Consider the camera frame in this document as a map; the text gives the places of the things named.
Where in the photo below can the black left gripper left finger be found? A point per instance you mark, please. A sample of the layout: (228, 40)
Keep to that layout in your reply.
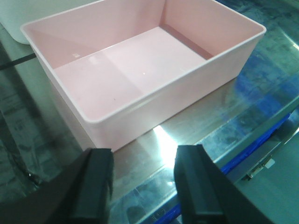
(79, 195)

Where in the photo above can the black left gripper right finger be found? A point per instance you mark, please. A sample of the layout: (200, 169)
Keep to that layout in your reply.
(206, 195)

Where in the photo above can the pink plastic bin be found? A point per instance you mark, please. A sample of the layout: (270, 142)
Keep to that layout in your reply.
(119, 68)

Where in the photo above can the stainless steel shelf table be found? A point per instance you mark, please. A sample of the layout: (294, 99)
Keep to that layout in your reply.
(36, 145)

